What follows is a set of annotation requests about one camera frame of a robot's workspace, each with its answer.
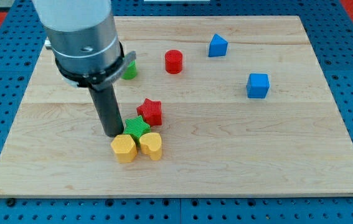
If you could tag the yellow heart block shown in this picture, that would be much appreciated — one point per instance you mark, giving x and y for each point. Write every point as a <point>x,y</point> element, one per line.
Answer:
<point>151,145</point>

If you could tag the red star block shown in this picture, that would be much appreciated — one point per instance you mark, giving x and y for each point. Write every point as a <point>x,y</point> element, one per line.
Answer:
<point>151,111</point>

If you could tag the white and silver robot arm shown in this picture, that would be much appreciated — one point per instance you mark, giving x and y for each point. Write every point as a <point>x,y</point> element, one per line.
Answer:
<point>84,40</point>

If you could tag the green cylinder block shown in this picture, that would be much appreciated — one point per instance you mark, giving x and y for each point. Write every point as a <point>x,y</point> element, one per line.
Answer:
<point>131,71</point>

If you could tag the red cylinder block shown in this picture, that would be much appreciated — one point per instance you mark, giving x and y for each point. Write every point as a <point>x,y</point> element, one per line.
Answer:
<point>173,61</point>

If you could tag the blue triangular prism block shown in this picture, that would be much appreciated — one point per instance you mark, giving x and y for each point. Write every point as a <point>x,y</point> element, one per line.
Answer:
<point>218,46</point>

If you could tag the blue cube block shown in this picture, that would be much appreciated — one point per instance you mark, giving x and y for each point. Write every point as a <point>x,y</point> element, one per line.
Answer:
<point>257,85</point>

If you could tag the light wooden board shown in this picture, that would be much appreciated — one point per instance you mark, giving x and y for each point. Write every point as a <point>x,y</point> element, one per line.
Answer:
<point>216,141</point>

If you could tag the green star block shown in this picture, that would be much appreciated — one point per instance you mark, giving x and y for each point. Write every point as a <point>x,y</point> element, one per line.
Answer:
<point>136,127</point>

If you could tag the yellow hexagon block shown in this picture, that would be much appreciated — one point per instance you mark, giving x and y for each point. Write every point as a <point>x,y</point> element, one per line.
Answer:
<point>124,147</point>

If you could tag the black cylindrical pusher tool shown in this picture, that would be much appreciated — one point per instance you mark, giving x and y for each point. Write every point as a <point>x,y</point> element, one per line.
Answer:
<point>108,111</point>

